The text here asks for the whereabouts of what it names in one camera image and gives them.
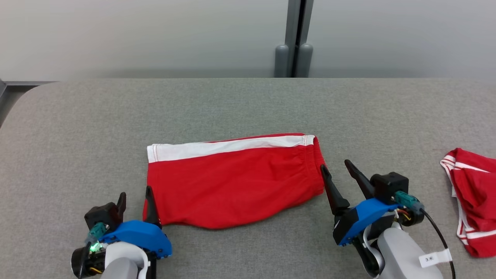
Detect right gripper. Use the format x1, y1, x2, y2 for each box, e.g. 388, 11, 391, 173
320, 159, 396, 277

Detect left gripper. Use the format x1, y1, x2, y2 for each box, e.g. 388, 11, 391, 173
71, 186, 162, 279

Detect red shorts with white band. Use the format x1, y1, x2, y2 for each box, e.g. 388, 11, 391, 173
142, 133, 327, 230

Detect red garment with thin white stripes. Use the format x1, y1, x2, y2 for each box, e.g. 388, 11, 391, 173
440, 148, 496, 258

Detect teal left camera connector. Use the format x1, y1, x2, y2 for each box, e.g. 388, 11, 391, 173
87, 222, 107, 241

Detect teal camera connector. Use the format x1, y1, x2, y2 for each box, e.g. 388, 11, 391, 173
87, 222, 107, 241
394, 191, 421, 212

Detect teal right camera connector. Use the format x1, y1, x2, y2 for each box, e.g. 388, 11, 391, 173
394, 191, 421, 212

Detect white cable label tag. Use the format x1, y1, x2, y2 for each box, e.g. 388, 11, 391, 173
418, 249, 453, 269

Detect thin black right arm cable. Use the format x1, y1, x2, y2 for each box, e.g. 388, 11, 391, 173
420, 208, 457, 279

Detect grey cylindrical post foot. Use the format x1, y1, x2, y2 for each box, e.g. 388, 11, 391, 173
297, 43, 313, 78
274, 44, 289, 78

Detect grey metal frame post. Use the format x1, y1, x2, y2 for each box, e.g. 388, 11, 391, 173
284, 0, 314, 78

